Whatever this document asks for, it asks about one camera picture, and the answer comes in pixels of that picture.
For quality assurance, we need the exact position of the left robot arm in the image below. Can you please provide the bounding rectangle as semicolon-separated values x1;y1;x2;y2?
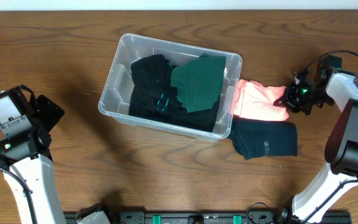
0;85;66;223

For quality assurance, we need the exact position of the dark green garment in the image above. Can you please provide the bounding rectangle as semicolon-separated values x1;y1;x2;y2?
156;52;227;113

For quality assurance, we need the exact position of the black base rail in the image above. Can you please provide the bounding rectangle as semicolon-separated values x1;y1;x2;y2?
64;210;353;224

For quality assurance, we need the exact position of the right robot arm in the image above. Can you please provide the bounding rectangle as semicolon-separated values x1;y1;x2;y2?
277;67;358;223

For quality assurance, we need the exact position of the large black garment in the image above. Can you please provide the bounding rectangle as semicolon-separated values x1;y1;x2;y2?
129;93;219;132

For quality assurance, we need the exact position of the small black garment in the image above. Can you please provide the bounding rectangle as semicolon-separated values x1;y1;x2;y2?
129;54;175;118

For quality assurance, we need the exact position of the clear plastic storage bin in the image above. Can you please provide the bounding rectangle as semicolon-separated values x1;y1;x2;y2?
98;34;242;142

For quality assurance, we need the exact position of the pink garment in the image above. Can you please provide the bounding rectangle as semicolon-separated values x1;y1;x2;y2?
232;80;289;121

